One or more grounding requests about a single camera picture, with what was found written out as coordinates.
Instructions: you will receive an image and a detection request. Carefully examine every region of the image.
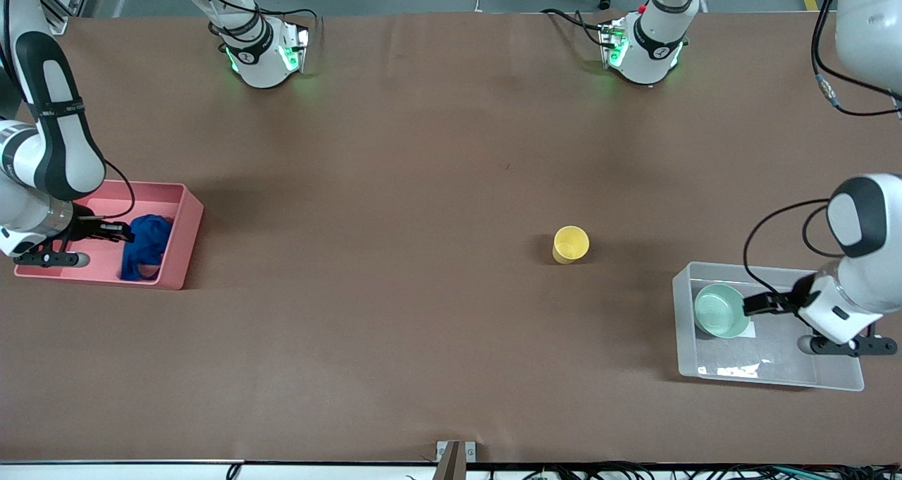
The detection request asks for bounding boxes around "blue cloth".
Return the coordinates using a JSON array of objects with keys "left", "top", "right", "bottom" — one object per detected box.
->
[{"left": 120, "top": 214, "right": 175, "bottom": 282}]

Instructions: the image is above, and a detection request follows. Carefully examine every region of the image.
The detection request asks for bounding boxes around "mint green bowl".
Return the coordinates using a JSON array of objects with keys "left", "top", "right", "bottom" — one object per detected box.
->
[{"left": 693, "top": 283, "right": 750, "bottom": 339}]

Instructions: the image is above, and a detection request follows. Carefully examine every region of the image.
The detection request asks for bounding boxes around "yellow plastic cup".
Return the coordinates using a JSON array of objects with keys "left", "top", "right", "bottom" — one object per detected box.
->
[{"left": 552, "top": 226, "right": 591, "bottom": 265}]

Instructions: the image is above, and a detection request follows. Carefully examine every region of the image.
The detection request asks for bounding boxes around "clear plastic box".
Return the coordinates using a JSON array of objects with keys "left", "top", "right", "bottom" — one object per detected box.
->
[{"left": 672, "top": 261, "right": 865, "bottom": 393}]

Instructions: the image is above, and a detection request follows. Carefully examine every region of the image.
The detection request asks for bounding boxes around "pink plastic bin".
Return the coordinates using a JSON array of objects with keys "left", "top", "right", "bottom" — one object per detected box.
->
[{"left": 14, "top": 180, "right": 205, "bottom": 290}]

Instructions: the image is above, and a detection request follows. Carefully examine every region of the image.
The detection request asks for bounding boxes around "brown table cover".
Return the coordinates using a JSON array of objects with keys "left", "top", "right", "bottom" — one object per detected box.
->
[{"left": 0, "top": 9, "right": 902, "bottom": 464}]

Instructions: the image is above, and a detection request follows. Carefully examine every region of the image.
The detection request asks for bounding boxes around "aluminium frame profile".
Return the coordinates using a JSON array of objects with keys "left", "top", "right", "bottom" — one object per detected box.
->
[{"left": 32, "top": 0, "right": 97, "bottom": 35}]

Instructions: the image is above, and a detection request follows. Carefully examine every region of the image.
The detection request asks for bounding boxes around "black cable bundle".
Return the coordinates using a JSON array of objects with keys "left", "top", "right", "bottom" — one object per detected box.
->
[{"left": 479, "top": 461, "right": 902, "bottom": 480}]

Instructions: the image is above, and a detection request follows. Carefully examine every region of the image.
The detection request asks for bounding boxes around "black right base cable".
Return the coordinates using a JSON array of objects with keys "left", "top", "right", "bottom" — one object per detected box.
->
[{"left": 187, "top": 0, "right": 319, "bottom": 52}]

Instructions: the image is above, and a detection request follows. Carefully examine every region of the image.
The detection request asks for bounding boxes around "black base cable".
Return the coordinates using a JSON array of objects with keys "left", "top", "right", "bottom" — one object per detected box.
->
[
  {"left": 187, "top": 0, "right": 319, "bottom": 52},
  {"left": 540, "top": 8, "right": 615, "bottom": 48}
]

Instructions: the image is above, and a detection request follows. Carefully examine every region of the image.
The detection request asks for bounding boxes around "metal table clamp bracket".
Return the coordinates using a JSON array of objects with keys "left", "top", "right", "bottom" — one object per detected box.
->
[{"left": 435, "top": 441, "right": 477, "bottom": 480}]

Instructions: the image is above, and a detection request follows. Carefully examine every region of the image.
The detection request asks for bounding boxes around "black left base cable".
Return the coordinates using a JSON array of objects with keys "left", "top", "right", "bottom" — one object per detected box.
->
[{"left": 540, "top": 8, "right": 615, "bottom": 48}]

